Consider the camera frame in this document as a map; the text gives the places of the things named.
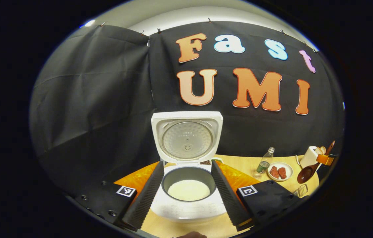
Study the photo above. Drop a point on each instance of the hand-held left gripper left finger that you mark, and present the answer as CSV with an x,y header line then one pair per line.
x,y
145,198

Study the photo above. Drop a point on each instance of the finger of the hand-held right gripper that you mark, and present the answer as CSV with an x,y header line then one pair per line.
x,y
323,159

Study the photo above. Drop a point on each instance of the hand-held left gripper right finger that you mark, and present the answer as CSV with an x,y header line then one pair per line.
x,y
227,198

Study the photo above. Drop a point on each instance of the brown wooden spoon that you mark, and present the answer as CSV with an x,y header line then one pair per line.
x,y
305,175

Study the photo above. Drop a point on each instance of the white rice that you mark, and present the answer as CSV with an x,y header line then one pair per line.
x,y
189,190

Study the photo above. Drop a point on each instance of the white rice cooker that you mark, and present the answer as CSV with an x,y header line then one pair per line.
x,y
186,138

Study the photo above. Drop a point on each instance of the toast bread slice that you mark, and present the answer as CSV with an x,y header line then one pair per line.
x,y
323,149
318,151

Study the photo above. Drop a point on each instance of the white toaster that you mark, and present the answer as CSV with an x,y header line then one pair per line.
x,y
308,158

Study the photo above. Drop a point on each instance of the white round plate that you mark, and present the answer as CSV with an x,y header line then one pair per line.
x,y
289,168

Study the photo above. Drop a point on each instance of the small clear bottle cap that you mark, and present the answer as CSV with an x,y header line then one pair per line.
x,y
257,176

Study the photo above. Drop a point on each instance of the red meat piece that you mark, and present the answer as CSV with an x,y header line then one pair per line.
x,y
274,173
282,173

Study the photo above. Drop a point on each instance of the black backdrop cloth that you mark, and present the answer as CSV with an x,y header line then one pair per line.
x,y
90,99

